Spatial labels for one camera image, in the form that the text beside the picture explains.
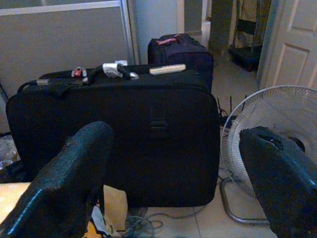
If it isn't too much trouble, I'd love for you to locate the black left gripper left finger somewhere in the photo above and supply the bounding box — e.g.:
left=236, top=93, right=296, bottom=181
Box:
left=0, top=120, right=114, bottom=238

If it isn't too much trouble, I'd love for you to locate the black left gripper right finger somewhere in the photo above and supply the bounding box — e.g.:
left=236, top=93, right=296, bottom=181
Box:
left=239, top=125, right=317, bottom=238

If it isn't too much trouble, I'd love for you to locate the yellow cartoon print blanket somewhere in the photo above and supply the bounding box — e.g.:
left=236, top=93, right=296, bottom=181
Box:
left=0, top=182, right=129, bottom=238

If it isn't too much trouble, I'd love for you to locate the crumpled clear plastic bag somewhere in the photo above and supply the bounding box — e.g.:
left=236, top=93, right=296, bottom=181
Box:
left=0, top=133, right=22, bottom=172

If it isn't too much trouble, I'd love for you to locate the white floor fan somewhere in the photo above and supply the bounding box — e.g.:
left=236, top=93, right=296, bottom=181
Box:
left=219, top=85, right=317, bottom=226

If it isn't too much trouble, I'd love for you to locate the black wifi router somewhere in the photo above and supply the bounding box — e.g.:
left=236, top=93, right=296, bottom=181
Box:
left=216, top=95, right=248, bottom=127

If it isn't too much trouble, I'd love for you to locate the large black suitcase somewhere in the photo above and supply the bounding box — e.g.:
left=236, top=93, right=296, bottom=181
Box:
left=5, top=63, right=221, bottom=208

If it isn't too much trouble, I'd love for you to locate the red padlock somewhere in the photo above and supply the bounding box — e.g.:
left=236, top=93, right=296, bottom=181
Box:
left=71, top=66, right=87, bottom=78

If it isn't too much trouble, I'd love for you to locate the black hand trolley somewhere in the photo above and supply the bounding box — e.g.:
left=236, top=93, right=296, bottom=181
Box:
left=227, top=0, right=263, bottom=72

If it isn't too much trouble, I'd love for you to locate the cream panelled door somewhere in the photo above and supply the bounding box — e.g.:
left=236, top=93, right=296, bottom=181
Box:
left=257, top=0, right=317, bottom=90

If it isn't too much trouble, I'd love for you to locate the grey aluminium framed partition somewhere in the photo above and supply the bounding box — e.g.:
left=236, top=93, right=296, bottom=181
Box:
left=0, top=0, right=136, bottom=97

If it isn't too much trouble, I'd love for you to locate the cream luggage tag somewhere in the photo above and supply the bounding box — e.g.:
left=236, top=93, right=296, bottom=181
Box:
left=149, top=63, right=186, bottom=75

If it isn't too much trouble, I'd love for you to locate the small dark blue suitcase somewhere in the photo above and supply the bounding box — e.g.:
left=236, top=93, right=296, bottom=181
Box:
left=148, top=33, right=215, bottom=92

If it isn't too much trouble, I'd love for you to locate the grey floor cable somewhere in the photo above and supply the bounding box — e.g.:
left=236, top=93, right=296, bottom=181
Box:
left=125, top=205, right=206, bottom=238

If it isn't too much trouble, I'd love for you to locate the pink suitcase strap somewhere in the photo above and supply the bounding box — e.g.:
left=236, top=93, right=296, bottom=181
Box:
left=158, top=34, right=183, bottom=47

